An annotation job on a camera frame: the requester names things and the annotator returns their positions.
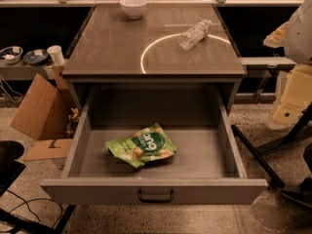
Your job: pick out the green rice chip bag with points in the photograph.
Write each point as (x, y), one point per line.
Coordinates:
(148, 145)

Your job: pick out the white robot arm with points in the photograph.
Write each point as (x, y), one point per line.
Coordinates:
(295, 36)

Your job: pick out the grey cabinet with counter top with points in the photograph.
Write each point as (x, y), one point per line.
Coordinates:
(112, 46)

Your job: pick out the grey open top drawer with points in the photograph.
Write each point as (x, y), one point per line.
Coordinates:
(207, 168)

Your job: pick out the clear plastic water bottle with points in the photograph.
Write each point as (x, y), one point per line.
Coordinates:
(192, 36)

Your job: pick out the brown cardboard box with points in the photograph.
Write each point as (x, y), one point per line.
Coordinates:
(44, 114)

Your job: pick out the white paper cup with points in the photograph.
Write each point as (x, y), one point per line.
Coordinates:
(55, 53)

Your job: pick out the blue bowl on shelf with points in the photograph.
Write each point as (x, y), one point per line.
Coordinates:
(36, 57)

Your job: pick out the low grey side shelf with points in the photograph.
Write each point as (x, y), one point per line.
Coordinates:
(21, 71)

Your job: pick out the black chair at left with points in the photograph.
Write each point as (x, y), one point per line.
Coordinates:
(10, 168)

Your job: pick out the white patterned bowl on shelf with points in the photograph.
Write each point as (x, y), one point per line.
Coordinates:
(11, 55)

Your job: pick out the black drawer handle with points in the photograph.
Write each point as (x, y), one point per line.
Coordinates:
(155, 198)

